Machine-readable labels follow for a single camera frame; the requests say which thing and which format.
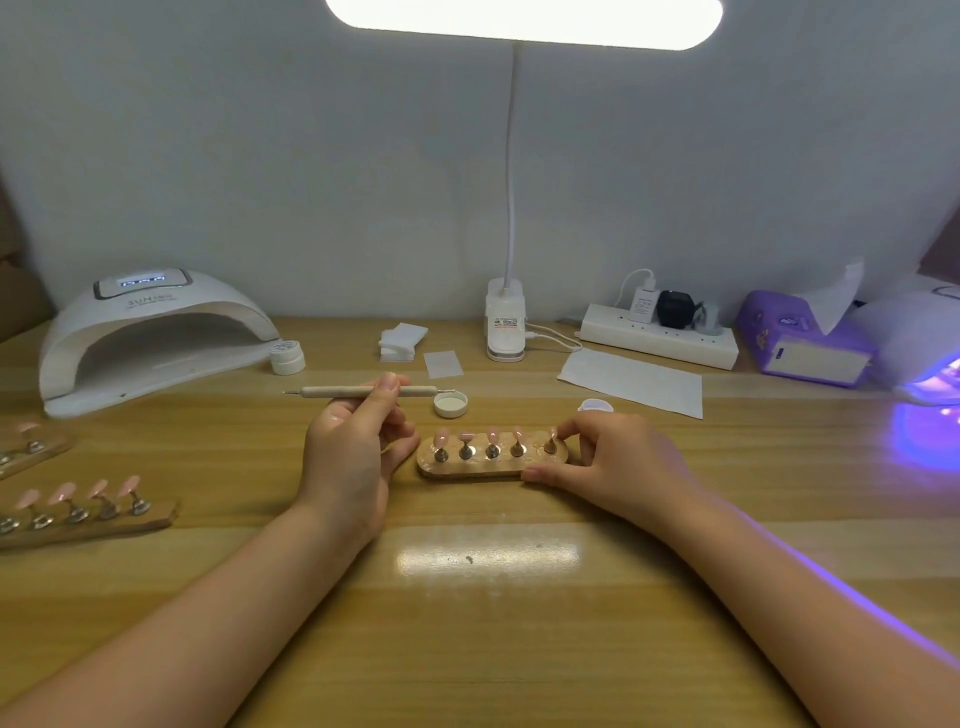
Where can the brown cardboard box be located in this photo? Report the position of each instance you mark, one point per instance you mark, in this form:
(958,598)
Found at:
(18,278)

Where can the white jar lid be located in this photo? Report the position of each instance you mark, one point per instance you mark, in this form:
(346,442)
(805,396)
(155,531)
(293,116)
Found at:
(450,402)

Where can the wooden nail holder strip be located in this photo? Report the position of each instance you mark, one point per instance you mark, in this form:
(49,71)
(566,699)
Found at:
(480,468)

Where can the white gel jar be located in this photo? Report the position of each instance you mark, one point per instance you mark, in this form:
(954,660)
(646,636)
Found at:
(596,404)

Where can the white tissue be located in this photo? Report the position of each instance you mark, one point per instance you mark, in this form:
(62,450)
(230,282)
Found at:
(837,296)

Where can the white nail lamp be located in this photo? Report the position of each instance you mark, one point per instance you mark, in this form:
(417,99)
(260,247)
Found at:
(150,318)
(923,338)

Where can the small white paper square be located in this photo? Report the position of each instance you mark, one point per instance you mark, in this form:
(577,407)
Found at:
(443,363)

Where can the black plug adapter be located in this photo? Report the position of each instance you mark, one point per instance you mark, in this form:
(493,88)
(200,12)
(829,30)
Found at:
(675,311)

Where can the white power strip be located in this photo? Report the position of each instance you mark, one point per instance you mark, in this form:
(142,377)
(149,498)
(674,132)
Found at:
(657,339)

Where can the grey dotting pen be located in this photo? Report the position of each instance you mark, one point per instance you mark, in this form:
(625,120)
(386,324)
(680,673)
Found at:
(323,392)

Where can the person's left forearm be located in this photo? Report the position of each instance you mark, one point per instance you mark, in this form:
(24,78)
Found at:
(180,645)

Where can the small closed white jar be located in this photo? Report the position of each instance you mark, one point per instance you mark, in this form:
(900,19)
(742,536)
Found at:
(287,357)

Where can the person's left hand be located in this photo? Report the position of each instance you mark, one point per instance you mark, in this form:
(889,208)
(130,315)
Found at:
(353,473)

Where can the person's right hand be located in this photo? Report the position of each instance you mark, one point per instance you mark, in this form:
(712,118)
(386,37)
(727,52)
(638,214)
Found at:
(623,468)

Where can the purple tissue box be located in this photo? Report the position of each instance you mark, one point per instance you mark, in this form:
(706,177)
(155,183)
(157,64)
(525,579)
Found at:
(777,342)

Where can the white paper sheet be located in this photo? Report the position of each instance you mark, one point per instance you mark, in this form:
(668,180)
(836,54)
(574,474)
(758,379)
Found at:
(630,384)

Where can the white desk lamp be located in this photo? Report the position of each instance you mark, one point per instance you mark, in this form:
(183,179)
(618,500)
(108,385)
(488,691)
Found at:
(518,23)

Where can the wooden stands with pink nails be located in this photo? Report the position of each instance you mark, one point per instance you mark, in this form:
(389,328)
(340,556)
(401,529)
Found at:
(83,507)

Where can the grey plug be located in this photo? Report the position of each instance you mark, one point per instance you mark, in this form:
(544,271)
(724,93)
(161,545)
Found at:
(708,320)

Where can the stack of white cotton pads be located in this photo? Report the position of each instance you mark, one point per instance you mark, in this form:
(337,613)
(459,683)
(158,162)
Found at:
(402,342)

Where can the person's right forearm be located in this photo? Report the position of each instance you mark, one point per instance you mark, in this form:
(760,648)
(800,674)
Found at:
(825,630)

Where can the brown wooden board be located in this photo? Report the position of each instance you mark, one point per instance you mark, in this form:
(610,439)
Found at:
(942,248)

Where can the white charger plug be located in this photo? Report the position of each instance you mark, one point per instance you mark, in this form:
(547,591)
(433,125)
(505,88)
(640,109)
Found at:
(642,305)

